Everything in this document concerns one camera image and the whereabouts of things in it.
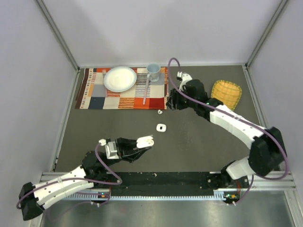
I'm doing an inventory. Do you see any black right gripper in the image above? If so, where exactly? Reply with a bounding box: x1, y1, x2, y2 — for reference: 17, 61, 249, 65
166, 86, 197, 111

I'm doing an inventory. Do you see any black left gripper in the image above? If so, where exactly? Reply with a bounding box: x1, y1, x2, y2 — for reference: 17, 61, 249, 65
101, 138, 152, 168

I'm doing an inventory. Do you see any white earbud charging case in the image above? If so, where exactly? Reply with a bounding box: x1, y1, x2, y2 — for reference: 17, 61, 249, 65
156, 123, 167, 132

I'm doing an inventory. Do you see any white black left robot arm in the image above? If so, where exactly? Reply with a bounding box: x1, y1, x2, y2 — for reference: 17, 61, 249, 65
16, 135, 154, 221

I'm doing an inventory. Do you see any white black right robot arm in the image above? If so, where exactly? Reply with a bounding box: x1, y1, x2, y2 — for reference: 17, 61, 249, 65
166, 79, 287, 187

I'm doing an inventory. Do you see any pink plastic spoon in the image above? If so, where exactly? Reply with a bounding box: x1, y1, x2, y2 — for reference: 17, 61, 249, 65
143, 73, 151, 105

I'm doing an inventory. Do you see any light blue cup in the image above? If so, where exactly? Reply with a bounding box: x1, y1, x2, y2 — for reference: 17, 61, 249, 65
146, 63, 161, 82

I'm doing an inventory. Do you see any yellow woven leaf dish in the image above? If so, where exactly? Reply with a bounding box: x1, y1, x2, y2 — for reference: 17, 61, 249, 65
211, 80, 242, 111

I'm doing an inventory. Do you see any white round plate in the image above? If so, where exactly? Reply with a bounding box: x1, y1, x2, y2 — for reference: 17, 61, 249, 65
103, 66, 137, 92

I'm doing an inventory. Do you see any colourful patchwork placemat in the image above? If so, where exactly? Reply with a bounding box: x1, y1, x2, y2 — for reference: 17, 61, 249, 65
75, 67, 169, 110

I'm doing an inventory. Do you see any silver fork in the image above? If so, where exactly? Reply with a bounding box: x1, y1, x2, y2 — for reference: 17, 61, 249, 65
102, 69, 107, 77

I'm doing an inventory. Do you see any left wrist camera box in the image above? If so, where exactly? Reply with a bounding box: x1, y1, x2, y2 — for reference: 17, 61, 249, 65
98, 139, 119, 159

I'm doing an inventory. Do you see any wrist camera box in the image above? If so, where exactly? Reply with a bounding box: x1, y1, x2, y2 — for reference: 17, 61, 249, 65
177, 71, 192, 91
98, 139, 119, 159

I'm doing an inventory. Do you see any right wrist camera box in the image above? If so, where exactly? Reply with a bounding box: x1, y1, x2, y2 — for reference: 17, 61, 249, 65
177, 71, 192, 91

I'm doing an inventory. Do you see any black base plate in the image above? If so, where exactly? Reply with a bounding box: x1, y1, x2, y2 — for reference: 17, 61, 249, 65
104, 171, 249, 197

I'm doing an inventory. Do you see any grey slotted cable duct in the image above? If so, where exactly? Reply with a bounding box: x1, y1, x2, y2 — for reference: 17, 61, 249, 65
63, 189, 237, 201

